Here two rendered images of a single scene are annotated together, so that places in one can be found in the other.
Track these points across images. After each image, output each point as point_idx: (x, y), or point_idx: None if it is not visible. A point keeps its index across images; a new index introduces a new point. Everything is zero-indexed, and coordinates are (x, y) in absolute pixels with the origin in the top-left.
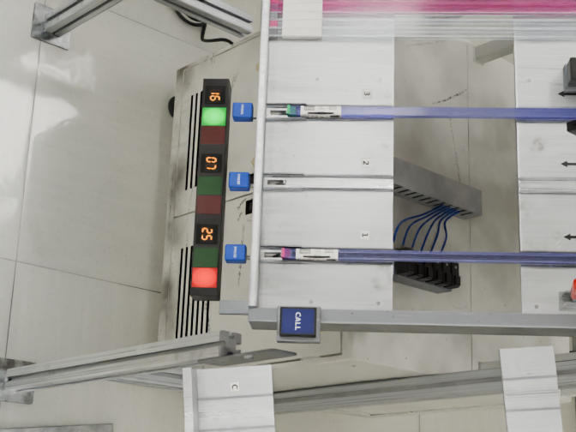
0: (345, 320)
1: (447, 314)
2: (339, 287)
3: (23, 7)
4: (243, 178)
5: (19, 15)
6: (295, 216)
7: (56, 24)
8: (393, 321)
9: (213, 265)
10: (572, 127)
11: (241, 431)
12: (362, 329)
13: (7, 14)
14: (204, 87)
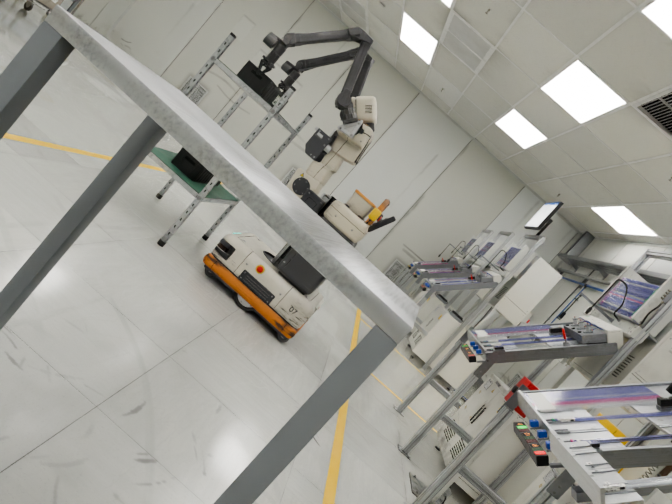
0: (609, 449)
1: (653, 445)
2: (601, 447)
3: (399, 500)
4: (543, 430)
5: (398, 501)
6: (570, 437)
7: (416, 503)
8: (631, 448)
9: (542, 450)
10: (668, 388)
11: (583, 454)
12: (618, 462)
13: (394, 498)
14: (514, 423)
